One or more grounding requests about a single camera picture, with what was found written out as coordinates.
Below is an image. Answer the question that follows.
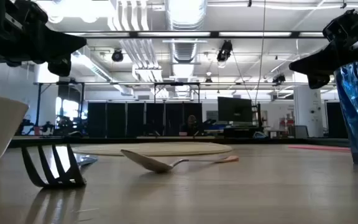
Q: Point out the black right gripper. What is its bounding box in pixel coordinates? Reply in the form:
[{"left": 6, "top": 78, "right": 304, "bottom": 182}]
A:
[{"left": 288, "top": 0, "right": 358, "bottom": 90}]

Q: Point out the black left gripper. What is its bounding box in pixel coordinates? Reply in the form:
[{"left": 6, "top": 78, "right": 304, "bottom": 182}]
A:
[{"left": 0, "top": 0, "right": 88, "bottom": 78}]

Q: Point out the spoon with orange handle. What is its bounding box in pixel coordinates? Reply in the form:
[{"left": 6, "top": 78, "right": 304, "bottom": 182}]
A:
[{"left": 120, "top": 149, "right": 240, "bottom": 174}]

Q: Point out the white round column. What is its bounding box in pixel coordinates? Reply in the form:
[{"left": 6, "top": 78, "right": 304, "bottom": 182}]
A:
[{"left": 293, "top": 85, "right": 324, "bottom": 139}]

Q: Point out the black ceiling spotlight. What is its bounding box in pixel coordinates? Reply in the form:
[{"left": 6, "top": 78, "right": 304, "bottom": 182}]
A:
[
  {"left": 216, "top": 40, "right": 234, "bottom": 63},
  {"left": 111, "top": 49, "right": 125, "bottom": 63},
  {"left": 272, "top": 73, "right": 287, "bottom": 86}
]

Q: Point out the grey box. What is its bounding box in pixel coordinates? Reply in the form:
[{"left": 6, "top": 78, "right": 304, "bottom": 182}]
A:
[{"left": 294, "top": 124, "right": 310, "bottom": 139}]

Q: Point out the black monitor screen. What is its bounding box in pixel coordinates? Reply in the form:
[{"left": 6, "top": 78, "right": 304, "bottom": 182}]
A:
[{"left": 217, "top": 96, "right": 254, "bottom": 123}]

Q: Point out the round woven straw placemat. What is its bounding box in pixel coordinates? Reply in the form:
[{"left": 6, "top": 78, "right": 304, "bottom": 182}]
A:
[{"left": 71, "top": 141, "right": 234, "bottom": 157}]

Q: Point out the person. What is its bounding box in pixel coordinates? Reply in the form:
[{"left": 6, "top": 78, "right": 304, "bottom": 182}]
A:
[{"left": 185, "top": 114, "right": 199, "bottom": 137}]

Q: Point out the thin hanging black cable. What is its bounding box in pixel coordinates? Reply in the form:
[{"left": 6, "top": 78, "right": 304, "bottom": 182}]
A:
[{"left": 254, "top": 0, "right": 267, "bottom": 105}]

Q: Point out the silver ceiling duct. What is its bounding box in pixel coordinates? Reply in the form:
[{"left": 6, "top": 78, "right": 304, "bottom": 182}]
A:
[{"left": 164, "top": 0, "right": 209, "bottom": 97}]

